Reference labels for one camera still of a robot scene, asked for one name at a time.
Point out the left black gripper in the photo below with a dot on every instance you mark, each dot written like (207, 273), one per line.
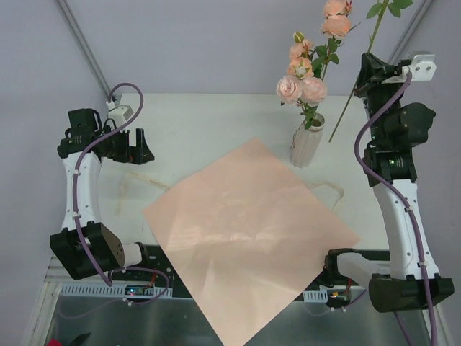
(133, 147)

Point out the left white cable duct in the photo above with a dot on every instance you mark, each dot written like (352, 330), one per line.
(100, 290)

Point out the right aluminium frame post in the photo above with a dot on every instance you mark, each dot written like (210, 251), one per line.
(422, 12)

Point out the cream printed ribbon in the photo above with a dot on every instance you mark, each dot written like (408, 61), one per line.
(335, 209)

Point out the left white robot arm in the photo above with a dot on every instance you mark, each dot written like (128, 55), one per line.
(85, 246)

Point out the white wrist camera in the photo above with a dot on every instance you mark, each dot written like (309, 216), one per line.
(119, 114)
(420, 64)

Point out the right white cable duct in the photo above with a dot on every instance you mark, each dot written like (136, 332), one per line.
(315, 296)

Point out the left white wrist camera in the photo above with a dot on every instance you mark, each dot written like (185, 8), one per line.
(119, 114)

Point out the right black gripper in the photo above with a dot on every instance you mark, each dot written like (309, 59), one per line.
(372, 77)

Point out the white cable duct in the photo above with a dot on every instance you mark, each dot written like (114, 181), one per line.
(315, 296)
(100, 290)

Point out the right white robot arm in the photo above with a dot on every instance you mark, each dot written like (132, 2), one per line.
(403, 277)

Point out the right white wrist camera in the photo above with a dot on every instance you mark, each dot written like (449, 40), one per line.
(420, 64)

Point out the aluminium frame post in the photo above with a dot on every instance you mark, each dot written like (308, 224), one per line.
(83, 45)
(422, 12)

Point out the pink wrapping paper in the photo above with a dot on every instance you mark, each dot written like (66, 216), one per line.
(246, 237)

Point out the white ribbed ceramic vase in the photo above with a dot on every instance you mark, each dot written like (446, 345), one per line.
(306, 140)

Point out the pink rose stem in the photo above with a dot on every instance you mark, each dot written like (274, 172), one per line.
(378, 10)
(335, 27)
(303, 84)

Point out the left aluminium frame post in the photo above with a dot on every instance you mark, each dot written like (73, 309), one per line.
(83, 45)

